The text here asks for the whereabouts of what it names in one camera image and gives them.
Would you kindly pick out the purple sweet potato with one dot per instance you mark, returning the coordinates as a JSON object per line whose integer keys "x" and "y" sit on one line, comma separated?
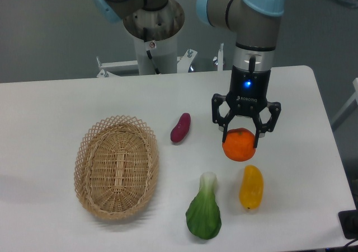
{"x": 181, "y": 129}

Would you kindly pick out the white table leg frame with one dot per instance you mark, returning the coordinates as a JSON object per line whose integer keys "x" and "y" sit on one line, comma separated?
{"x": 346, "y": 110}

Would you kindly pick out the woven wicker basket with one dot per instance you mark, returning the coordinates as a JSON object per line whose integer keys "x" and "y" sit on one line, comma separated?
{"x": 117, "y": 168}

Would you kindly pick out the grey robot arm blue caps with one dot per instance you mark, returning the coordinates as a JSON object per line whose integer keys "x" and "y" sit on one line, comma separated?
{"x": 155, "y": 23}

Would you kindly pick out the green bok choy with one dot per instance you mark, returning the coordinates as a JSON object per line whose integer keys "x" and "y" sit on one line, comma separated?
{"x": 203, "y": 214}

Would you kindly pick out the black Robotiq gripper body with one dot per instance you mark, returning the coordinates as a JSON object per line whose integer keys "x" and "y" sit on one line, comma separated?
{"x": 247, "y": 92}

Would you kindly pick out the white metal base frame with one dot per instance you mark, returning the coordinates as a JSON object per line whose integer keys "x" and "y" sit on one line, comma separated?
{"x": 190, "y": 62}

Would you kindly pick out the black device at table edge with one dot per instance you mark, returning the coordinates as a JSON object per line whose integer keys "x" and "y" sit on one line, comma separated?
{"x": 348, "y": 221}

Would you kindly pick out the orange fruit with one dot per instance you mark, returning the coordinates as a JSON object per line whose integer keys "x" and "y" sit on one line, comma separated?
{"x": 239, "y": 144}

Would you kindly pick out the yellow bell pepper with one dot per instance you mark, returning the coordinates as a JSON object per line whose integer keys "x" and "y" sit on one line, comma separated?
{"x": 251, "y": 190}

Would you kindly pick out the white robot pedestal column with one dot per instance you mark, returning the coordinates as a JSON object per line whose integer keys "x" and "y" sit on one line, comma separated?
{"x": 156, "y": 56}

